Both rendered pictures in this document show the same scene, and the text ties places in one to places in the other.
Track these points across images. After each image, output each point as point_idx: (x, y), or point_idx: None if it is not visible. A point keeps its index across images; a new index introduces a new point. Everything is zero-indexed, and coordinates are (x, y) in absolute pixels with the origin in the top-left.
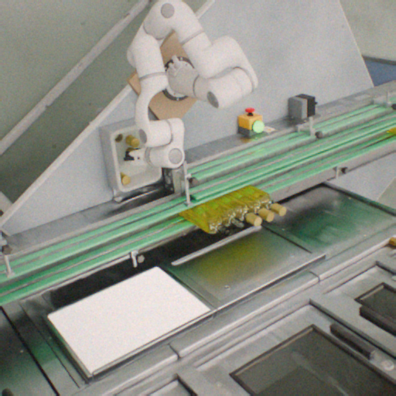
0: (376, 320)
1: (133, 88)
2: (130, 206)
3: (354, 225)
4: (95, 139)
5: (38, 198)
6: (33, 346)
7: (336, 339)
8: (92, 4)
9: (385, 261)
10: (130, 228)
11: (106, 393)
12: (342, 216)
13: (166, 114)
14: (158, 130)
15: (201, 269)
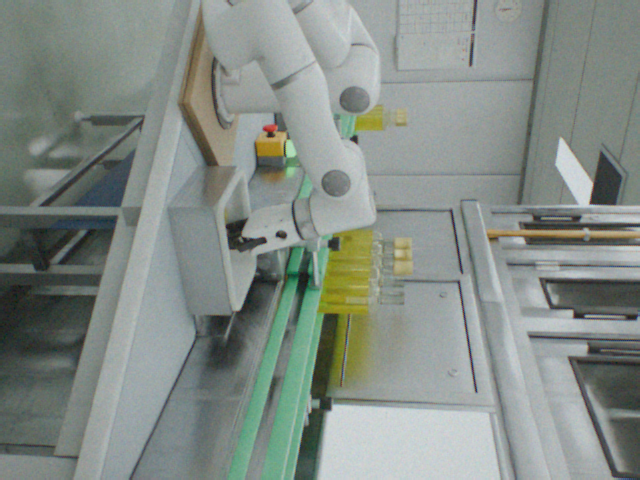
0: (598, 316)
1: (189, 117)
2: (251, 331)
3: (425, 236)
4: (166, 233)
5: (128, 402)
6: None
7: (610, 357)
8: None
9: (512, 255)
10: (302, 363)
11: None
12: (399, 232)
13: (223, 155)
14: (357, 163)
15: (386, 370)
